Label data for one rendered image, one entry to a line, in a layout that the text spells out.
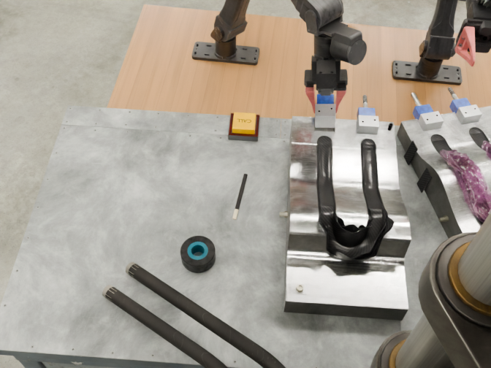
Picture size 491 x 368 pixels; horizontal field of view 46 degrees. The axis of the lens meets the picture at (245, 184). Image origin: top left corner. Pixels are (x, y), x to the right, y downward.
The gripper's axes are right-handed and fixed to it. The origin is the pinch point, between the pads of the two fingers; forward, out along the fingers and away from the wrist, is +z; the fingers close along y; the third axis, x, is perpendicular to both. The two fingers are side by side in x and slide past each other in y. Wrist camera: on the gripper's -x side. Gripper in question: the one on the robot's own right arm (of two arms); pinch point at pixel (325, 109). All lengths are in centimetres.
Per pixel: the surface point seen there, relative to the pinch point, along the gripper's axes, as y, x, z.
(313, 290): -2.2, -39.8, 22.8
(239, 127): -22.5, 3.9, 7.3
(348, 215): 5.0, -28.0, 11.6
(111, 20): -111, 160, 31
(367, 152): 10.4, -4.9, 9.5
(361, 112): 9.2, 5.0, 3.5
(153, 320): -35, -50, 23
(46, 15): -146, 160, 27
